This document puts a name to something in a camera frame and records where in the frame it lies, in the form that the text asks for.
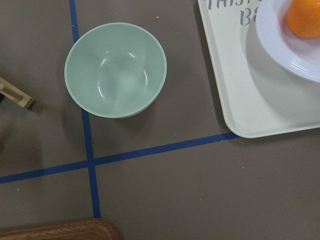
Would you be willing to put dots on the white plate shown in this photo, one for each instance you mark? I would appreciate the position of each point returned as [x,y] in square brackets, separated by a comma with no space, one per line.
[299,56]

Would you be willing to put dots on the orange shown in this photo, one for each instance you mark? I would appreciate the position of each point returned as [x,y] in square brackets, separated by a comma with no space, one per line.
[303,18]

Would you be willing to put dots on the cream bear tray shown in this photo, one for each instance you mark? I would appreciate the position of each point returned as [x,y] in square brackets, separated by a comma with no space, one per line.
[258,97]

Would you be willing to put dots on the green bowl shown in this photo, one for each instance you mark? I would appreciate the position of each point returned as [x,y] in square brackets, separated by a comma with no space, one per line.
[115,70]

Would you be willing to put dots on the wooden cutting board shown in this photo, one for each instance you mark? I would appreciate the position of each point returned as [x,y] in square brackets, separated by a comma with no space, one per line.
[89,229]

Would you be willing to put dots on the wooden dish rack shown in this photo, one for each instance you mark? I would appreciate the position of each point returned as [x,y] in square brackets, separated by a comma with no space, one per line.
[15,94]

